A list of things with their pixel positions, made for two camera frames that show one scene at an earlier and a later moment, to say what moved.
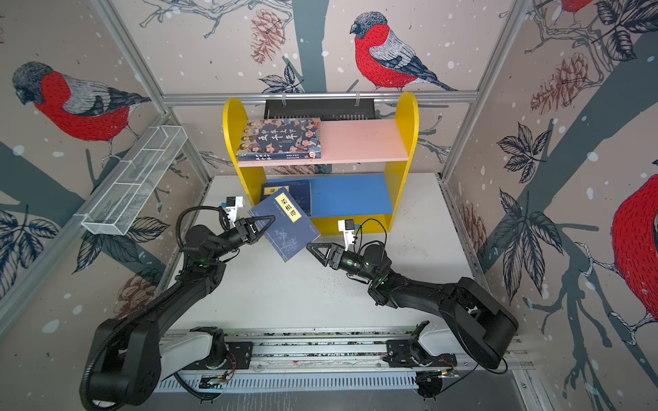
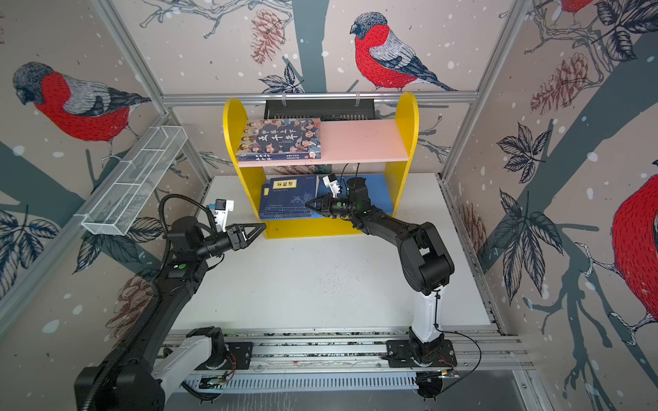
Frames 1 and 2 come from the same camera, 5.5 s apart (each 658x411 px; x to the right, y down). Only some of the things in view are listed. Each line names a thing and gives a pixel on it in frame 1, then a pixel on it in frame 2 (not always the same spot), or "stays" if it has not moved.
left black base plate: x=238 y=357 stays
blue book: x=291 y=230 → x=287 y=197
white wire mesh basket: x=116 y=206 stays
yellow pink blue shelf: x=355 y=183 stays
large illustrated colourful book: x=279 y=139 stays
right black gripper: x=337 y=251 → x=330 y=207
